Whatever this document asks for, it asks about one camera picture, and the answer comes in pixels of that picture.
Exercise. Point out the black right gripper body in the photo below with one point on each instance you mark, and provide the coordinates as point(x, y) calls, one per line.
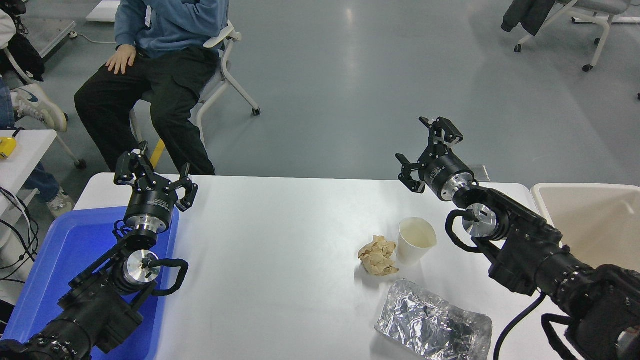
point(442, 167)

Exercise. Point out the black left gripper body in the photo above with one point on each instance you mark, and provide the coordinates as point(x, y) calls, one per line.
point(151, 202)

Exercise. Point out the white paper cup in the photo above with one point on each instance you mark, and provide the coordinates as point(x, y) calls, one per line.
point(412, 250)

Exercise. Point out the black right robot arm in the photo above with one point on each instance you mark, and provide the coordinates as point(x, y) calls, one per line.
point(530, 250)

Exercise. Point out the crumpled tan paper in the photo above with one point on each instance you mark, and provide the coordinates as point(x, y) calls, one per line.
point(377, 257)

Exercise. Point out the seated person's right hand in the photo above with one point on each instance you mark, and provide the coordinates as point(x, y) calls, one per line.
point(121, 60)

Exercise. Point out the silver floor plate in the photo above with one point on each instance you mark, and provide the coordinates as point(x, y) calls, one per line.
point(482, 172)

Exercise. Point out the blue plastic tray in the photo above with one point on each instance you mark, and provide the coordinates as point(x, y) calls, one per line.
point(65, 250)

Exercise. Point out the seated person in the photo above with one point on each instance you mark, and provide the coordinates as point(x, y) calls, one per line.
point(165, 80)

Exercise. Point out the white side table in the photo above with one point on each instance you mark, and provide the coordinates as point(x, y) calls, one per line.
point(25, 160)

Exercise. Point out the person with white shoes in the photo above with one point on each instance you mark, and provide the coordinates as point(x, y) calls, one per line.
point(37, 102)

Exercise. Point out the yellow object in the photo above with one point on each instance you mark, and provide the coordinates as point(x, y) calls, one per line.
point(6, 147)

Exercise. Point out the white office chair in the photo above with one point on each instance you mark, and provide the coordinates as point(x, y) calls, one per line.
point(225, 75)

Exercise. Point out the silver foil tray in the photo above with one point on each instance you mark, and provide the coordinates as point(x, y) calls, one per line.
point(430, 322)

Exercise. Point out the dark jacket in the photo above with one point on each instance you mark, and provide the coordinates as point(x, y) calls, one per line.
point(527, 15)

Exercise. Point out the black garment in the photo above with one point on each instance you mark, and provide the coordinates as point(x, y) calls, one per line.
point(22, 57)

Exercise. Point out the large pale bin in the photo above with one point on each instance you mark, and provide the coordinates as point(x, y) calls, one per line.
point(595, 225)

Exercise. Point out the white chair with grey seat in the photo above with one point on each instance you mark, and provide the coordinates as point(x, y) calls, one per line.
point(600, 20)

